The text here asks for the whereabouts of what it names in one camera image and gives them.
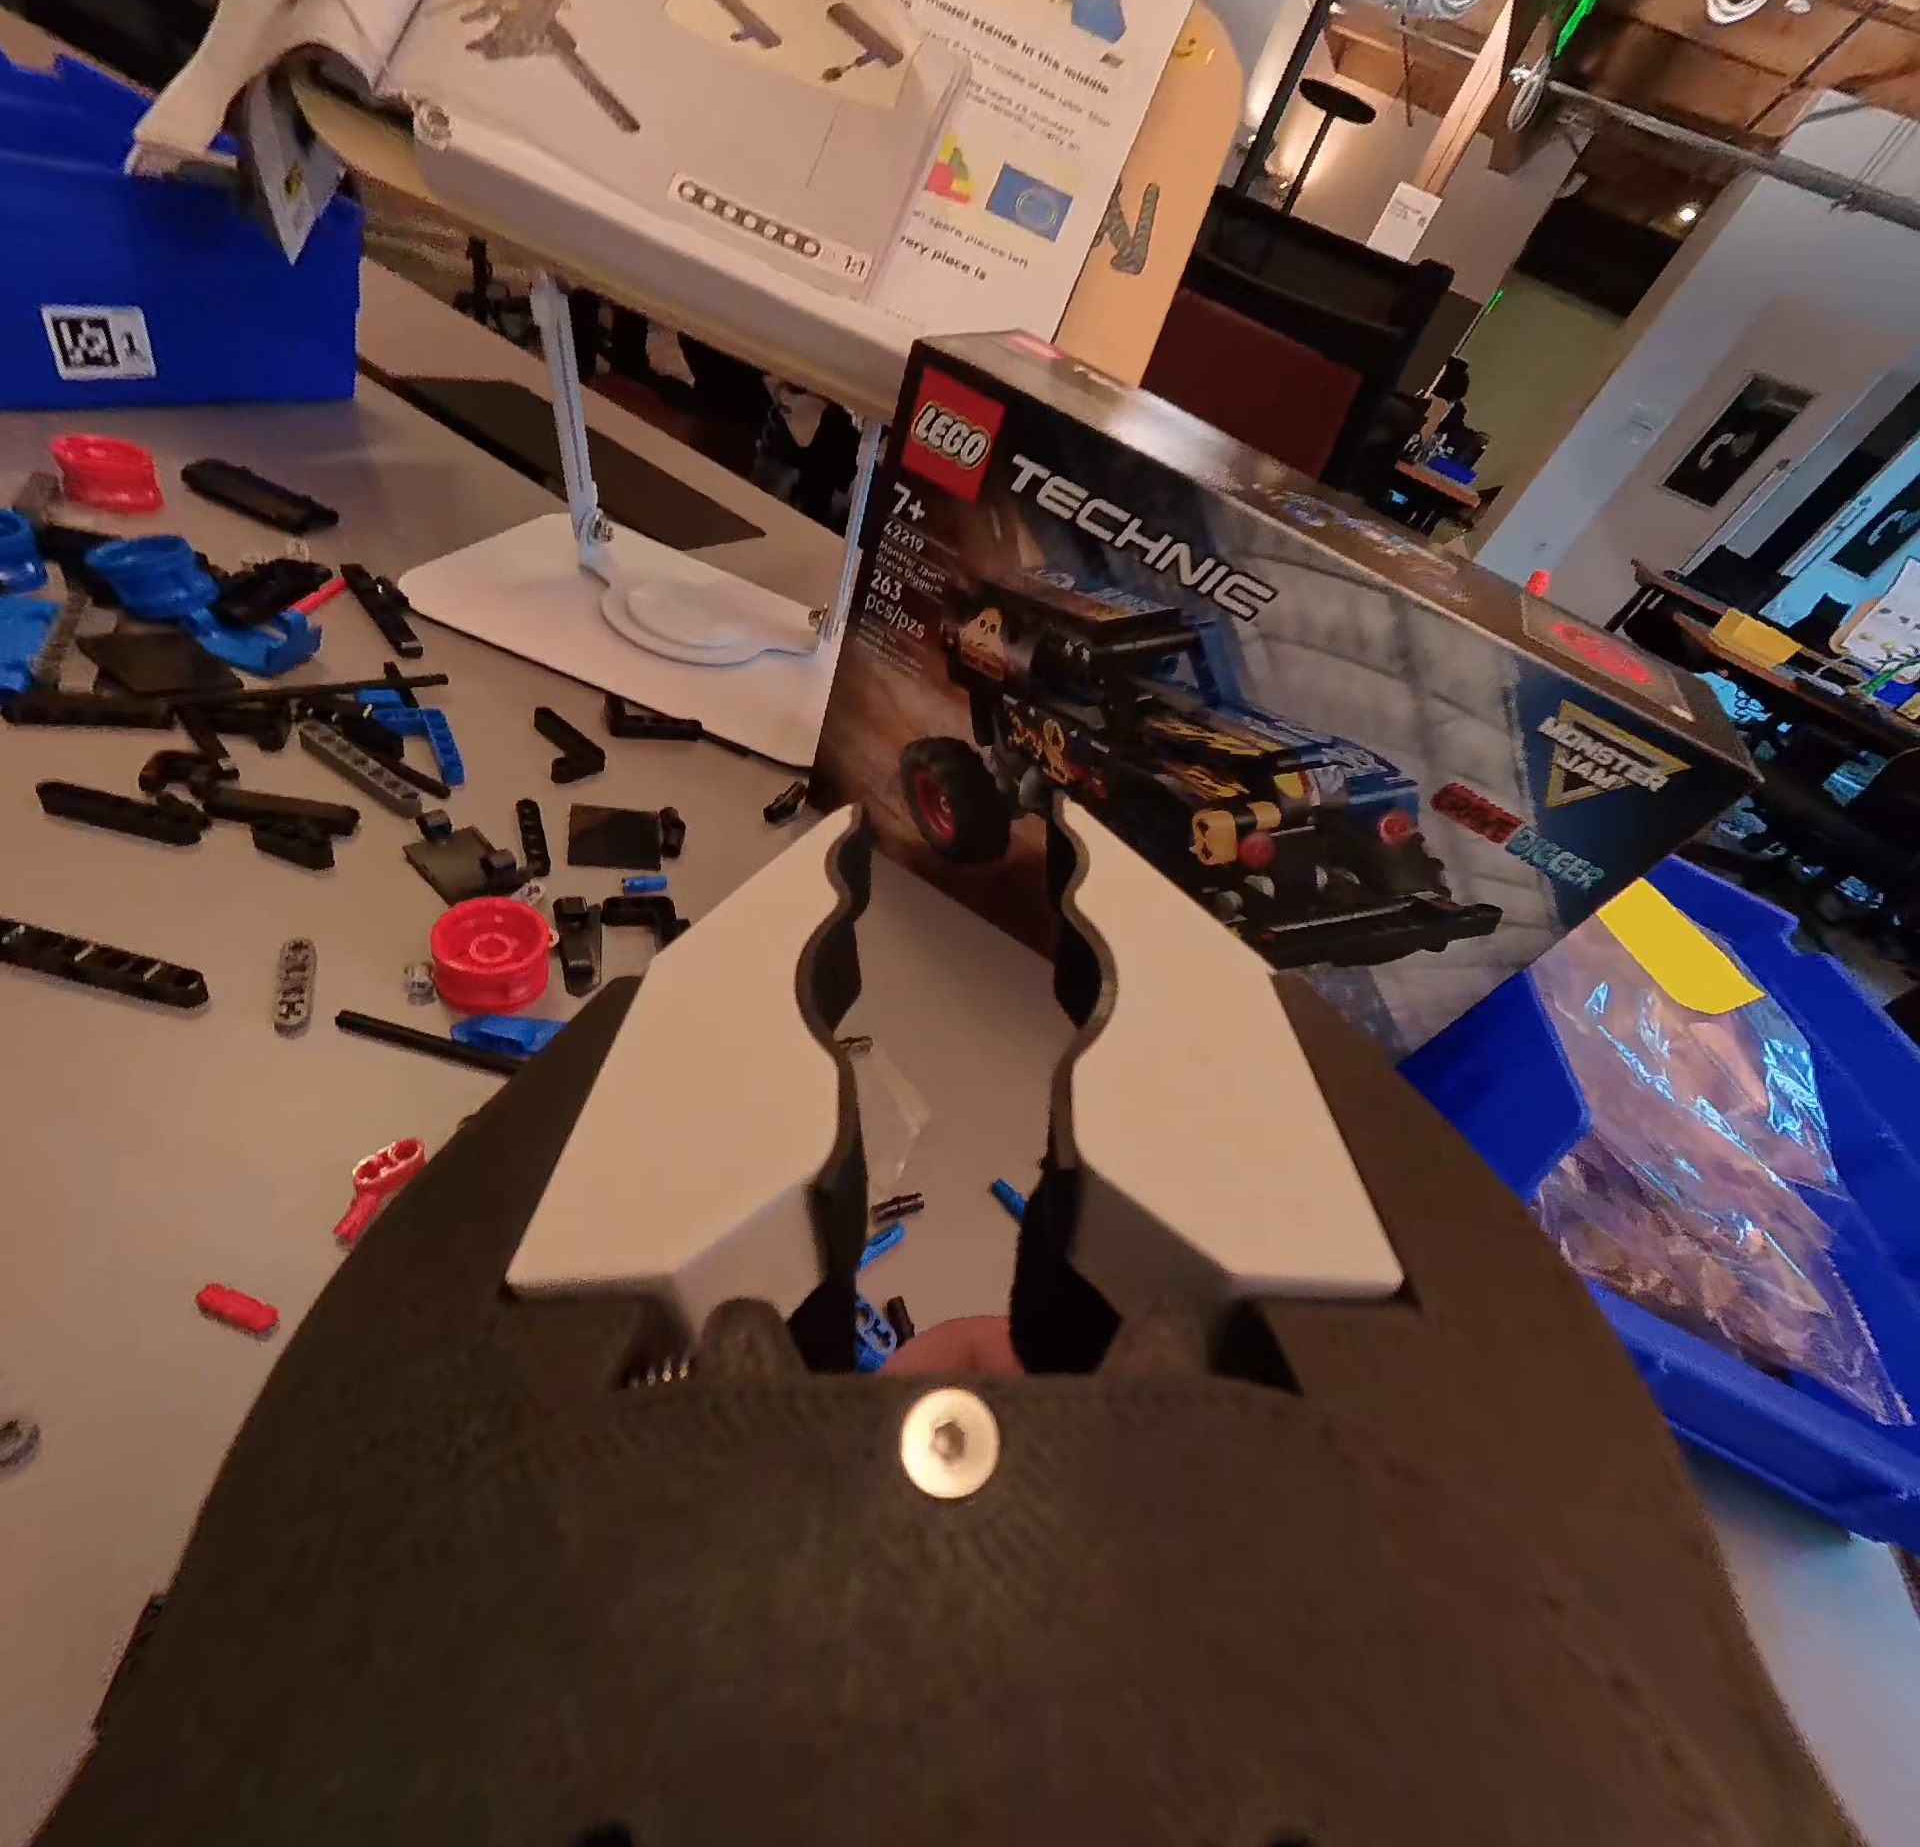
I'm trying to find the red toy connector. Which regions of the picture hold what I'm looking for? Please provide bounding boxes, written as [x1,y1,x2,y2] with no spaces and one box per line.
[332,1139,426,1244]

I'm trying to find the black floor lamp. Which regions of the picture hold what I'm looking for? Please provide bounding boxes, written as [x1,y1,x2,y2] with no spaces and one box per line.
[1242,0,1383,215]

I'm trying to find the white instruction booklet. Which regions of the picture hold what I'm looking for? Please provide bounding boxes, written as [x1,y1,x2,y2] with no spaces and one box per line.
[128,0,1230,379]

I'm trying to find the pile of toy building pieces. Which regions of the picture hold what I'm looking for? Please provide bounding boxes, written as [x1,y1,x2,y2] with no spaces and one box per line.
[0,459,465,874]

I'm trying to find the long black toy beam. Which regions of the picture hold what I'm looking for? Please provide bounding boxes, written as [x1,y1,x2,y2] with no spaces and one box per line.
[0,916,212,1013]

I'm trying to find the grey desk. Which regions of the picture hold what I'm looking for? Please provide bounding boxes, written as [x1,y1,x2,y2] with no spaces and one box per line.
[0,259,1920,1847]

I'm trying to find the black toy truck set box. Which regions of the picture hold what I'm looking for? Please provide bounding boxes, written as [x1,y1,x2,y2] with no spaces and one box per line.
[811,328,1760,1060]

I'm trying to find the black toy panel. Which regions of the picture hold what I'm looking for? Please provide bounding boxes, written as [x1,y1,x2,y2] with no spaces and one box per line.
[401,825,525,903]
[566,802,685,874]

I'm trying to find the yellow sticky note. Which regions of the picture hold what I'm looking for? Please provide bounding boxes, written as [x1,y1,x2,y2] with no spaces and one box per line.
[1593,880,1767,1018]

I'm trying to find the red toy wheel rim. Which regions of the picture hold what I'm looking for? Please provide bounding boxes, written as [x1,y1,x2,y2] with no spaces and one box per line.
[48,434,161,515]
[427,899,553,1014]

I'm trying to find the black wall picture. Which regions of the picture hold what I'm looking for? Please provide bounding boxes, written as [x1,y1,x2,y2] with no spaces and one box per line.
[1662,374,1817,511]

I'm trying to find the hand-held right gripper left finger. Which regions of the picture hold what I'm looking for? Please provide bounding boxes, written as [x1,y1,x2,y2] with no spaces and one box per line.
[506,806,877,1341]

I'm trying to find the black toy axle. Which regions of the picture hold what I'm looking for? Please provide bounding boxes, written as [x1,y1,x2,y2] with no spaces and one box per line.
[332,1010,518,1078]

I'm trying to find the blue tagged plastic bin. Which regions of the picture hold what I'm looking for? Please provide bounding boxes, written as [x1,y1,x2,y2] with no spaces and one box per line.
[0,47,365,412]

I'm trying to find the small clear plastic bag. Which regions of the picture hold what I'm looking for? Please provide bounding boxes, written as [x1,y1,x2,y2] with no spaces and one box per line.
[845,1037,932,1179]

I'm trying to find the dark armchair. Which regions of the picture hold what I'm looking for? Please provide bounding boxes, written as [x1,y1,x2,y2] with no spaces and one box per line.
[1138,191,1455,484]

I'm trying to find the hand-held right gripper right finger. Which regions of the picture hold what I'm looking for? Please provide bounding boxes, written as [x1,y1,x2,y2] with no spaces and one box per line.
[1012,797,1410,1371]

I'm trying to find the clear plastic bags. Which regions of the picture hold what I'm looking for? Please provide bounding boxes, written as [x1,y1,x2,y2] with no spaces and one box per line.
[1528,916,1920,1429]

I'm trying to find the white desk lamp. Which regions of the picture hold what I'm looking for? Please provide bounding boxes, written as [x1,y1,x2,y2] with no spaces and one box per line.
[293,67,917,771]

